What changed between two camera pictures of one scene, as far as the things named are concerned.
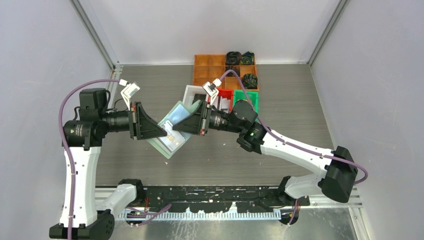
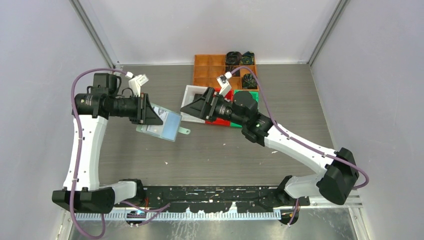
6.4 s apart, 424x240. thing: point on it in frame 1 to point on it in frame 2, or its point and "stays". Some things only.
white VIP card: (174, 139) to (157, 129)
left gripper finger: (146, 127) to (152, 117)
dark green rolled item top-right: (247, 58) stays
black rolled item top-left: (233, 58) stays
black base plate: (199, 199) stays
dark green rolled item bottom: (250, 81) stays
